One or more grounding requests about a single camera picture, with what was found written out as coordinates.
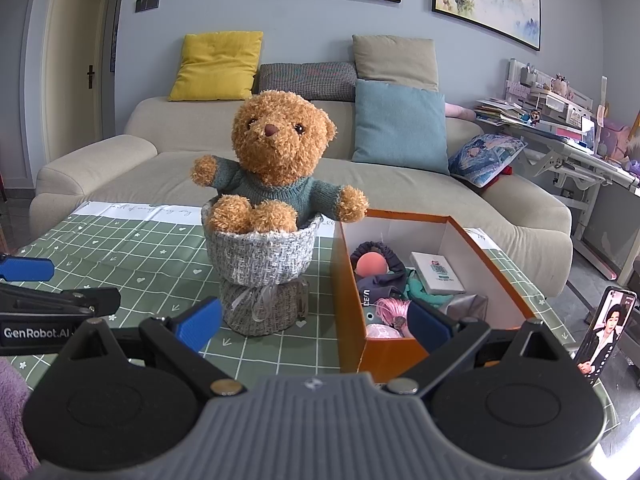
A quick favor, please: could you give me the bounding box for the cream door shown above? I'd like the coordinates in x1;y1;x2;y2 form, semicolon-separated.
42;0;113;163

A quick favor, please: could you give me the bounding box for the purple fleece clothing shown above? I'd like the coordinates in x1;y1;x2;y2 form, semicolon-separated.
0;357;40;471

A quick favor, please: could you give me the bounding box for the beige sofa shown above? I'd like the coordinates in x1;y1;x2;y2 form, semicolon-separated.
29;97;573;301

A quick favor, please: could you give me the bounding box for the yellow pillow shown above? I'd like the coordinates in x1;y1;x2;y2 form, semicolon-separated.
168;31;264;102

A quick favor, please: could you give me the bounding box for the pile of books and papers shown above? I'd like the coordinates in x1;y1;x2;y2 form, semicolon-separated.
474;99;523;126

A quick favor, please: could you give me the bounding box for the purple plush bag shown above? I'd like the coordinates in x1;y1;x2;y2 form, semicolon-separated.
597;120;640;171

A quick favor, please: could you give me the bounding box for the grey checked pillow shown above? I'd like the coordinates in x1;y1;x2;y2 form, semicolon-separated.
257;61;358;102

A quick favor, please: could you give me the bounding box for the dark ruffled headband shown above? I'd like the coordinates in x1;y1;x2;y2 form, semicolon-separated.
350;241;408;286

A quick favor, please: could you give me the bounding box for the beige pillow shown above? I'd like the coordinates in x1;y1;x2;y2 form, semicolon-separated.
352;35;440;93

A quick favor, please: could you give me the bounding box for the white printed card box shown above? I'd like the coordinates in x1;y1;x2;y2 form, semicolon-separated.
410;251;466;296

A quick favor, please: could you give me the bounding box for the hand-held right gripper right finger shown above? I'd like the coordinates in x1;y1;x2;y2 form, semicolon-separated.
387;302;571;395

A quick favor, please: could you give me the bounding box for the teal plush pouch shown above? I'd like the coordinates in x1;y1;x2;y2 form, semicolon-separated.
402;267;453;308

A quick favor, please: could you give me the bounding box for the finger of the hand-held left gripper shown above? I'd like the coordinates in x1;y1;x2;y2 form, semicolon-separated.
0;254;55;283
0;283;122;319

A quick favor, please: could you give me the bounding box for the green checked tablecloth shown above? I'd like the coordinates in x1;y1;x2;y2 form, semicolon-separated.
0;200;621;426

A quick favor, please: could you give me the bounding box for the orange cardboard box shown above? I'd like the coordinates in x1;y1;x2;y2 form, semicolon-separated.
330;208;543;385

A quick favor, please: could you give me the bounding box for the smartphone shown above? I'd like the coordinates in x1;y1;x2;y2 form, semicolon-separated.
572;286;638;386

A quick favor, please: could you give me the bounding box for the printed figure pillow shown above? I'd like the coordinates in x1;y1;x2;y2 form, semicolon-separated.
447;133;528;189

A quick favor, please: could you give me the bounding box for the white study desk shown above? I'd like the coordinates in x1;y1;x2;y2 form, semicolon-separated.
475;57;640;281

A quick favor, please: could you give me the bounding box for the dark pouch with pink tassel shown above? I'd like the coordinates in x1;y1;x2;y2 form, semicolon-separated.
357;285;416;339

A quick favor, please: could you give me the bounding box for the pink plush toy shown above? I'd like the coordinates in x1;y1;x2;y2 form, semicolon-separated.
444;101;478;122

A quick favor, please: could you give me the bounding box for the grey knitted basket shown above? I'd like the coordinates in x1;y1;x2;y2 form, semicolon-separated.
201;197;324;337

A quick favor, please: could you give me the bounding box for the blue pillow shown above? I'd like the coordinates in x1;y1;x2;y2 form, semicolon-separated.
351;78;451;177

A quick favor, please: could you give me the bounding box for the silver foil bag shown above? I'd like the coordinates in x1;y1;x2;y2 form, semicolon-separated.
440;294;488;323

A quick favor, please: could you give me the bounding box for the pink sponge ball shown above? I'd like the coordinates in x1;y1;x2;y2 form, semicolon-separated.
352;252;388;277

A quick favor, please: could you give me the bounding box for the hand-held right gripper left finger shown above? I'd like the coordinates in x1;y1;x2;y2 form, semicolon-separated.
70;296;247;395

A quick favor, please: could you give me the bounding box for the brown teddy bear green sweater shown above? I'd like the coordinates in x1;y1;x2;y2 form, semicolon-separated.
191;90;370;237

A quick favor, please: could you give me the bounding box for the white desktop shelf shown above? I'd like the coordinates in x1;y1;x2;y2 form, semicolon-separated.
507;57;596;131

